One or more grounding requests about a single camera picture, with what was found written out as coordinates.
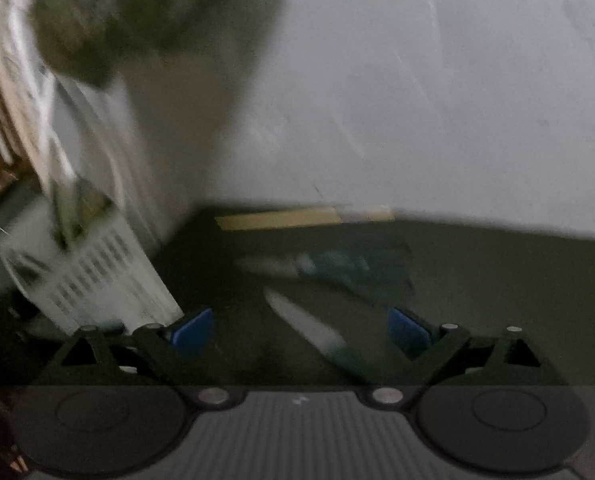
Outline white perforated utensil basket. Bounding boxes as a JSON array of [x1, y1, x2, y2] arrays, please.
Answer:
[[0, 180, 182, 335]]

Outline brown wooden door frame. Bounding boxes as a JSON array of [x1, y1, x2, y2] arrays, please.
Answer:
[[0, 0, 41, 196]]

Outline green handled kitchen knife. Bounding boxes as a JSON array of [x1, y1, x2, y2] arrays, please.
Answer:
[[264, 288, 410, 384]]

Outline plastic bag of leaves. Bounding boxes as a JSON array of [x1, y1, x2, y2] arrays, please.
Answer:
[[27, 0, 285, 88]]

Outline purple banded bamboo chopstick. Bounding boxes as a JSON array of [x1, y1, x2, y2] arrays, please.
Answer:
[[215, 205, 396, 232]]

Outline dark green scissors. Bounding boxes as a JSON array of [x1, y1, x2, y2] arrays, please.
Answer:
[[234, 243, 413, 294]]

